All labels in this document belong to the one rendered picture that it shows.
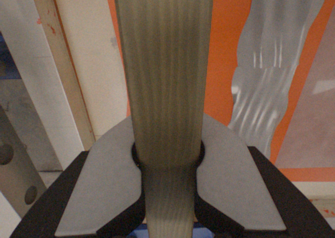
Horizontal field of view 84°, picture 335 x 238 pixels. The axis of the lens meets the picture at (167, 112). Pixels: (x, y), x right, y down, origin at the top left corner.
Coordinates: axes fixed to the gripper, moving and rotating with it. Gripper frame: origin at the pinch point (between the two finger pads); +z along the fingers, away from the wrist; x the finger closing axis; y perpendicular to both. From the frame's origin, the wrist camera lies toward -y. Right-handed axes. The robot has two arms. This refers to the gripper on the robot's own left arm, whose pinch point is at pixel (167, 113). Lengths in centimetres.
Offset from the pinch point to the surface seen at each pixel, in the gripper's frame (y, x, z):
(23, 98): 48, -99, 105
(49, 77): -0.5, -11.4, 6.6
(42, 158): 105, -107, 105
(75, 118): 4.4, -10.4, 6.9
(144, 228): 25.4, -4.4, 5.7
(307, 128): 9.3, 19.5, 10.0
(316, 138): 11.1, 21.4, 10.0
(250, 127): 8.6, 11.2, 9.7
